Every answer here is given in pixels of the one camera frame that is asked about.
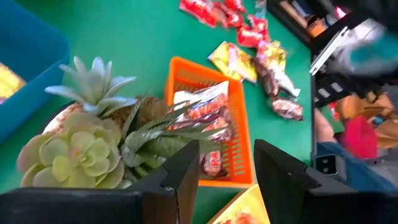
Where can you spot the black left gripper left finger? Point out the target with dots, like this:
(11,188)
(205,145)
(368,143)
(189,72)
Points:
(77,208)

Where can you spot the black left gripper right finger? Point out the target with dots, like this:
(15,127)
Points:
(295,202)

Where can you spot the brown peanut candy bar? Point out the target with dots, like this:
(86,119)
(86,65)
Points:
(265,79)
(220,119)
(287,109)
(213,163)

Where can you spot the yellow sour candy pack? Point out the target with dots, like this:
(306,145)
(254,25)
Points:
(233,62)
(9,82)
(272,54)

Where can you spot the orange slotted plastic basket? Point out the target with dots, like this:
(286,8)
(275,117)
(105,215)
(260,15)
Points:
(189,76)

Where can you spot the clear teal candy wrapper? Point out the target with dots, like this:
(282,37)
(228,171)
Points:
(260,7)

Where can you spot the black device with lenses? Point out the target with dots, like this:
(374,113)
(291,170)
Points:
(326,165)

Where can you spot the potted mixed artificial succulents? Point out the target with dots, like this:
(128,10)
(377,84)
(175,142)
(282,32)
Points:
(81,152)

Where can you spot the person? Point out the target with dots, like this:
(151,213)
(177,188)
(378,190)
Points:
(351,174)

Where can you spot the red item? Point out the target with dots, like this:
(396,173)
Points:
(359,138)

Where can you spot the blue plastic bin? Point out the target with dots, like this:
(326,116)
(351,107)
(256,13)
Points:
(34,56)

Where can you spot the white and teal object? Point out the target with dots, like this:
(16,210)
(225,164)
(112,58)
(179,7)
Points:
(367,53)

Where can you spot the black shelf unit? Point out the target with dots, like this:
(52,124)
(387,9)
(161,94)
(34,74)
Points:
(280,12)

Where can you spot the aluminium bracket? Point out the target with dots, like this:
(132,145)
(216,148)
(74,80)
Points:
(328,51)

